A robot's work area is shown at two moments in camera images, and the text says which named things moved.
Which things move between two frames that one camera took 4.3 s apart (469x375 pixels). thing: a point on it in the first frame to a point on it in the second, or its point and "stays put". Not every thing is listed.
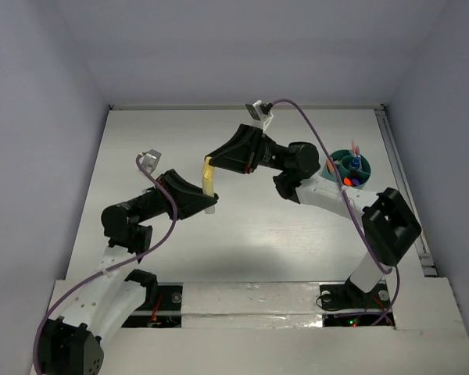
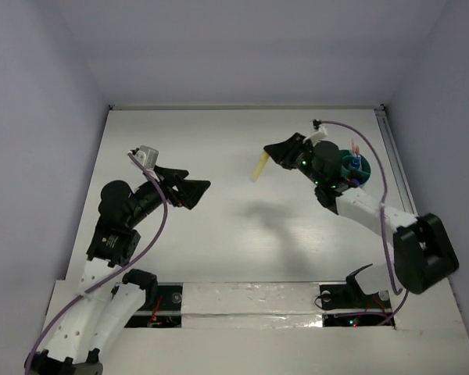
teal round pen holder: [348, 166] stays put
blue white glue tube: [356, 162] stays put
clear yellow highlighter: [208, 188] to [259, 166]
